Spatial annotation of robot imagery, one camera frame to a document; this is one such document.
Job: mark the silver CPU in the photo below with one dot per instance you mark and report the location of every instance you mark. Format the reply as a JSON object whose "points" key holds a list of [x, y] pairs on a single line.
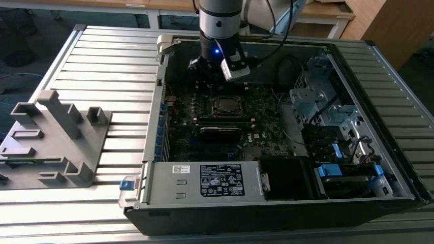
{"points": [[228, 104]]}

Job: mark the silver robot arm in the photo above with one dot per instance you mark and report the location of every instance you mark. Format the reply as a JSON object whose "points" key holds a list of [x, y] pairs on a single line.
{"points": [[221, 17]]}

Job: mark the metal CPU socket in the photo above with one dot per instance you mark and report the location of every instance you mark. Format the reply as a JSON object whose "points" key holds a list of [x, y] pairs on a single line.
{"points": [[213, 115]]}

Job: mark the plastic fan shroud panel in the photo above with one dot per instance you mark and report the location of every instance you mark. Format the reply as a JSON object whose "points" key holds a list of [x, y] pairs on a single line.
{"points": [[184, 66]]}

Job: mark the black graphics card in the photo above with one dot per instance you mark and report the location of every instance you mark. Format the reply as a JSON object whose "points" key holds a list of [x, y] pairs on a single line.
{"points": [[221, 134]]}

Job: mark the metal disk bay cage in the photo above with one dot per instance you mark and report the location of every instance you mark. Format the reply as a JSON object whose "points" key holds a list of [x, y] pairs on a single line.
{"points": [[305, 97]]}

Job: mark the green motherboard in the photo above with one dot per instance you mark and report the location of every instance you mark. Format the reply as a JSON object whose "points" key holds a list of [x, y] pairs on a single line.
{"points": [[268, 127]]}

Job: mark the black connector bundle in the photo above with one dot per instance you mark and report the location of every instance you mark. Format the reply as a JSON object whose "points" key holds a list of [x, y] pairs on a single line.
{"points": [[319, 137]]}

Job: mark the blue plastic drive clip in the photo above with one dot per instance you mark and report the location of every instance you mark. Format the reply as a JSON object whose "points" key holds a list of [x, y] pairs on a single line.
{"points": [[336, 150]]}

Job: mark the silver power supply unit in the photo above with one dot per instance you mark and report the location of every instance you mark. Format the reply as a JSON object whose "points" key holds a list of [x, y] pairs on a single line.
{"points": [[164, 188]]}

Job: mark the wooden cabinet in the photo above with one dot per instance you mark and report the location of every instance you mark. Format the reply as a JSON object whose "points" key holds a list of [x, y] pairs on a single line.
{"points": [[400, 25]]}

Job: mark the blue disk carrier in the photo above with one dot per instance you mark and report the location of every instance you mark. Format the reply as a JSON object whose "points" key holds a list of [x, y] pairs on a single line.
{"points": [[328, 169]]}

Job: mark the blue plastic case latch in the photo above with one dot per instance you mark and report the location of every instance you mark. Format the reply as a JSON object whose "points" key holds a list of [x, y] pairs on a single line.
{"points": [[128, 184]]}

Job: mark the grey plastic parts rack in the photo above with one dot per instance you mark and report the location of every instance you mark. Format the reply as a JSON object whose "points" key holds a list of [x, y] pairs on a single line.
{"points": [[67, 152]]}

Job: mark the black hard disk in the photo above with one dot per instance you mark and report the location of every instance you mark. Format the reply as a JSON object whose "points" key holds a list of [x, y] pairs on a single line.
{"points": [[347, 186]]}

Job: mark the green RAM stick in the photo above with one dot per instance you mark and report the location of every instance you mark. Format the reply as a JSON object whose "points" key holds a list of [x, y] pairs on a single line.
{"points": [[38, 161]]}

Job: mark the black PC case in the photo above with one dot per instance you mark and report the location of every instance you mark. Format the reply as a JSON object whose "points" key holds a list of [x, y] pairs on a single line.
{"points": [[237, 221]]}

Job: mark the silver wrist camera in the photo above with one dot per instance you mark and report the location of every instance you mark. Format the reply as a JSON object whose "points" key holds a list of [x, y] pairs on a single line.
{"points": [[236, 72]]}

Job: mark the wooden desk white frame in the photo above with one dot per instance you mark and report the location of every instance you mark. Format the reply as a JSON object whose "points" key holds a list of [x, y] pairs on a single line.
{"points": [[102, 3]]}

